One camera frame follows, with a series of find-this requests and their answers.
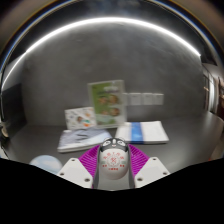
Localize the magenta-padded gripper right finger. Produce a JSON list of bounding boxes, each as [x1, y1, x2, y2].
[[128, 143, 172, 189]]

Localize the white book with blue band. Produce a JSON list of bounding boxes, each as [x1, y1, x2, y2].
[[114, 120, 170, 145]]

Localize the white sticker-print card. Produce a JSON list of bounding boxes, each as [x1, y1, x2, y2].
[[64, 106, 98, 131]]

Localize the curved white light strip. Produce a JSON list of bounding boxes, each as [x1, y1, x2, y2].
[[0, 15, 203, 93]]

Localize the white cartoon-print computer mouse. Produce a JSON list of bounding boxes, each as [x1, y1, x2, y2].
[[98, 137, 130, 181]]

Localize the black flat panel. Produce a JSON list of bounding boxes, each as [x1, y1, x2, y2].
[[0, 83, 27, 129]]

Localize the green menu sign stand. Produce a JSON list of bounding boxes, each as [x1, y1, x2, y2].
[[87, 79, 128, 130]]

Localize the grey striped booklet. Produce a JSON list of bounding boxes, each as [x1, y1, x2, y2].
[[57, 127, 114, 154]]

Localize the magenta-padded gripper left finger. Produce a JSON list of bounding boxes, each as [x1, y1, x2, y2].
[[56, 143, 101, 189]]

